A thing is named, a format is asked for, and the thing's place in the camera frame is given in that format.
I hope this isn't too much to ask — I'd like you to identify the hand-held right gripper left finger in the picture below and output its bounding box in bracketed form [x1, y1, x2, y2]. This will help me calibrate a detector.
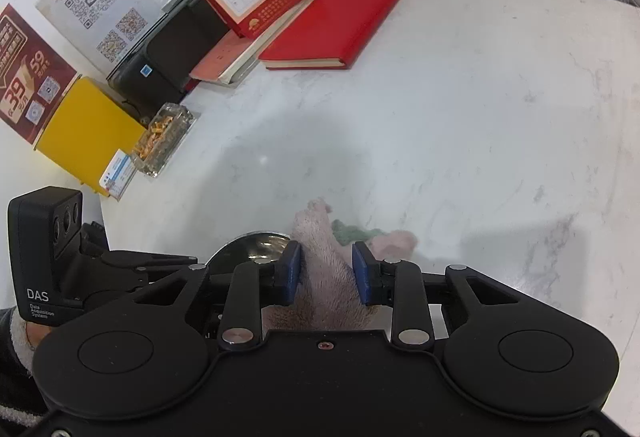
[133, 241, 303, 352]

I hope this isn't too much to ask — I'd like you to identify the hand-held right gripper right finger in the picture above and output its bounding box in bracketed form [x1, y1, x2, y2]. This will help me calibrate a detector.
[351, 241, 522, 351]

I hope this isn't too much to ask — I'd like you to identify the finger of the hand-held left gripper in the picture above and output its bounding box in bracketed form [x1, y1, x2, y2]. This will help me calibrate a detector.
[101, 251, 200, 284]

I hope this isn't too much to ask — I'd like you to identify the pink and green fluffy cloth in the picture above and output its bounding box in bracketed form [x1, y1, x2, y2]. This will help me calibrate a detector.
[262, 198, 419, 332]

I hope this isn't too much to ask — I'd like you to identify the stainless steel bowl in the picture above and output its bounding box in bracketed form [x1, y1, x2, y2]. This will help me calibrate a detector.
[205, 230, 294, 276]

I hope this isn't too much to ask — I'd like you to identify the person's left forearm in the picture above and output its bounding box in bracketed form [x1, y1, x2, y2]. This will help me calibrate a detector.
[0, 307, 52, 419]

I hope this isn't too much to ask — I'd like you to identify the small white card box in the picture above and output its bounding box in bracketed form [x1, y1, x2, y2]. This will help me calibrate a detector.
[99, 148, 137, 202]

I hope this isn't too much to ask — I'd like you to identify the glass ashtray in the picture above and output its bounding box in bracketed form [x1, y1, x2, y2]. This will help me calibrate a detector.
[131, 102, 196, 179]

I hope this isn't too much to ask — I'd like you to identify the yellow box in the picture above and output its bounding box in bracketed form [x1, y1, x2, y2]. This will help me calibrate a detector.
[34, 77, 147, 199]

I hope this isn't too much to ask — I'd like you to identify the dark red poster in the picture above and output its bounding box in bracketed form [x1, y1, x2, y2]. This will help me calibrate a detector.
[0, 3, 79, 146]

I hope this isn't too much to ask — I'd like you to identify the black printer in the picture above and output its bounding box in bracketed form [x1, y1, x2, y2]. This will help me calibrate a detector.
[106, 0, 237, 119]

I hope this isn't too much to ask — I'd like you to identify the salmon pink notebook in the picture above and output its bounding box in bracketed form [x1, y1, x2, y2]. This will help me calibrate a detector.
[189, 0, 322, 86]

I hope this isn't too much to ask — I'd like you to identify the red hardcover notebook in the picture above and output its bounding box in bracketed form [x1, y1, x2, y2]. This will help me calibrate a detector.
[258, 0, 416, 71]

